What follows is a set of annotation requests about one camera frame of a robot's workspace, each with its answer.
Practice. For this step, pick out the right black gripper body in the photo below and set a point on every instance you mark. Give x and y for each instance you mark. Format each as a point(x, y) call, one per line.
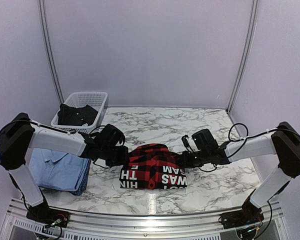
point(202, 158)

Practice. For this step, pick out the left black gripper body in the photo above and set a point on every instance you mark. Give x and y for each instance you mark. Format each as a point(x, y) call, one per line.
point(113, 158)

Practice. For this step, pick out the red black plaid shirt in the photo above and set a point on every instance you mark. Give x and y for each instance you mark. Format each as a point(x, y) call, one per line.
point(153, 166)

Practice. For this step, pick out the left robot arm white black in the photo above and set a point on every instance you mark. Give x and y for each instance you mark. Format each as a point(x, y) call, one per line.
point(23, 135)

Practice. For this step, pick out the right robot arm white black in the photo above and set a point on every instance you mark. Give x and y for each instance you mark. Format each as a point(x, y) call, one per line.
point(276, 151)

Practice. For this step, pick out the black shirt in basket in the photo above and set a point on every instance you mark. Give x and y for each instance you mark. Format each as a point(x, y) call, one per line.
point(76, 116)

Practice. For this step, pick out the folded light blue shirt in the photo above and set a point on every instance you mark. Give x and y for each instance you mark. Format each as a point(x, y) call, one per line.
point(56, 170)

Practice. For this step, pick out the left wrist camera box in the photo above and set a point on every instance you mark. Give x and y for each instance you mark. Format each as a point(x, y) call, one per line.
point(107, 136)

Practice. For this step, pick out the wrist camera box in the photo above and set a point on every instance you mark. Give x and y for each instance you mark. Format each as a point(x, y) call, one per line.
point(107, 136)
point(203, 140)

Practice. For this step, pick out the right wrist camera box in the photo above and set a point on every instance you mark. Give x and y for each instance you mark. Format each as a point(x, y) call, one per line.
point(203, 140)

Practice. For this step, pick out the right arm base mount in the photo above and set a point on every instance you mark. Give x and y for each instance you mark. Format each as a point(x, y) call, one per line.
point(239, 218)

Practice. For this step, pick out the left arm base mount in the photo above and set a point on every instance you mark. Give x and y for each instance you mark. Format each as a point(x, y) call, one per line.
point(48, 216)

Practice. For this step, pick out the right aluminium corner post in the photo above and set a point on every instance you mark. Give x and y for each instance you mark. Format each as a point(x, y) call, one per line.
point(252, 23)

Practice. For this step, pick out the aluminium corner post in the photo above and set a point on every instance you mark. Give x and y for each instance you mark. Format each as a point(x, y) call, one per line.
point(252, 23)
point(49, 51)

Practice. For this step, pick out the aluminium front rail frame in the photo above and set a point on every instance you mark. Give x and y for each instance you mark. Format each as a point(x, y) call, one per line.
point(100, 226)

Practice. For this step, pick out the left aluminium corner post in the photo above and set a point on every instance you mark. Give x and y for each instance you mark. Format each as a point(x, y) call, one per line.
point(49, 51)

